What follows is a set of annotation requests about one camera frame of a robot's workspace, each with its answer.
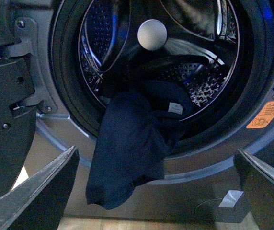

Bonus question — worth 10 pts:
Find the black white patterned garment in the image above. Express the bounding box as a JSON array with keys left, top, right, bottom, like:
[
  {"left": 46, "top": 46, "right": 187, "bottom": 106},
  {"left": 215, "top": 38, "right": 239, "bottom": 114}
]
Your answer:
[{"left": 188, "top": 76, "right": 226, "bottom": 107}]

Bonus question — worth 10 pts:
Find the dark navy blue garment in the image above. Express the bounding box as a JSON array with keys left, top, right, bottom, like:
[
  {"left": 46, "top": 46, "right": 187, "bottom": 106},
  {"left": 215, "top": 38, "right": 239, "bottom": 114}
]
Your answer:
[{"left": 85, "top": 80, "right": 194, "bottom": 210}]

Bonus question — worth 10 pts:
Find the grey round drum hub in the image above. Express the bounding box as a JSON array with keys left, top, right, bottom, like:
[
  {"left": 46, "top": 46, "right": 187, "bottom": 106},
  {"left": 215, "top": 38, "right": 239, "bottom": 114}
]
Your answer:
[{"left": 137, "top": 19, "right": 168, "bottom": 51}]

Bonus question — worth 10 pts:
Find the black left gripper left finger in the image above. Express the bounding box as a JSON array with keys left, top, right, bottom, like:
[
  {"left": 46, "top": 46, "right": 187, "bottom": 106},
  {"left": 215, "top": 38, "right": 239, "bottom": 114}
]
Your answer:
[{"left": 0, "top": 146, "right": 80, "bottom": 230}]

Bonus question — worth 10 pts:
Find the white care label tag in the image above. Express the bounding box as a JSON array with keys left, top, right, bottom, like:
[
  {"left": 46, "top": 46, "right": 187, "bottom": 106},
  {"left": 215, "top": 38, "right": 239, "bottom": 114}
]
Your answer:
[{"left": 168, "top": 102, "right": 183, "bottom": 115}]

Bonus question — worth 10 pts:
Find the orange warning sticker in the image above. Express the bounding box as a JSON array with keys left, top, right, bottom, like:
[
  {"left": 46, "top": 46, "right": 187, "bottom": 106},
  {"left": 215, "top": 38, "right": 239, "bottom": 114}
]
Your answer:
[{"left": 246, "top": 101, "right": 274, "bottom": 129}]

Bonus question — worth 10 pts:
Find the silver tape patch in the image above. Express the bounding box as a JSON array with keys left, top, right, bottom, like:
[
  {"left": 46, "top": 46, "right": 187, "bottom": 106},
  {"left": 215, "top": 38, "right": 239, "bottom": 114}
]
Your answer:
[{"left": 218, "top": 190, "right": 244, "bottom": 208}]

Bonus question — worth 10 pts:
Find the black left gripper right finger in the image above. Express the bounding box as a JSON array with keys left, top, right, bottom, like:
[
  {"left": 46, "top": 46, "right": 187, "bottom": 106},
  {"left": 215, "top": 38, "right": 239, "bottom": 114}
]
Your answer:
[{"left": 233, "top": 149, "right": 274, "bottom": 230}]

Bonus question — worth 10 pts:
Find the dark washing machine door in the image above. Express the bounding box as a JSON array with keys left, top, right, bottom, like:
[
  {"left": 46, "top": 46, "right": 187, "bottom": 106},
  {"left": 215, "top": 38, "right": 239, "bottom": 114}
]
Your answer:
[{"left": 0, "top": 5, "right": 36, "bottom": 197}]

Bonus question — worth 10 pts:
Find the grey front-load washing machine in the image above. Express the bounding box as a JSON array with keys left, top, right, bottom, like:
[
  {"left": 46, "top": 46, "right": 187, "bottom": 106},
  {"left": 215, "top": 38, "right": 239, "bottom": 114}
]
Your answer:
[{"left": 11, "top": 0, "right": 274, "bottom": 222}]

